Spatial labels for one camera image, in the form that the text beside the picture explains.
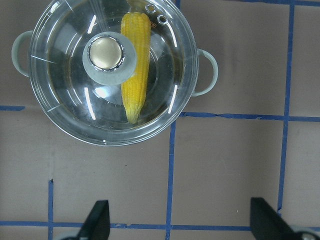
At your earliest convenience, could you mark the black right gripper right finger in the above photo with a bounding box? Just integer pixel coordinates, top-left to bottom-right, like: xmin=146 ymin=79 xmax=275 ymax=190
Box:
xmin=250 ymin=197 xmax=300 ymax=240

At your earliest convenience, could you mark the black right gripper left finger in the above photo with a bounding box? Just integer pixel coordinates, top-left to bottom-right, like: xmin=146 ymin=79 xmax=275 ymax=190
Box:
xmin=76 ymin=200 xmax=110 ymax=240

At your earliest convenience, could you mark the glass pot lid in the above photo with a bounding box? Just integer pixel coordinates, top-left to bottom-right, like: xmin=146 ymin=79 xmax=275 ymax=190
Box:
xmin=27 ymin=0 xmax=200 ymax=147

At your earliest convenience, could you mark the yellow corn cob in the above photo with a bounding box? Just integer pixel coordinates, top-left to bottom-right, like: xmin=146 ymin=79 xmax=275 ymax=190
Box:
xmin=120 ymin=12 xmax=151 ymax=124

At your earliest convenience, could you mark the pale green cooking pot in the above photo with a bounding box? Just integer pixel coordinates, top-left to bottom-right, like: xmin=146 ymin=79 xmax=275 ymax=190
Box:
xmin=11 ymin=0 xmax=219 ymax=147

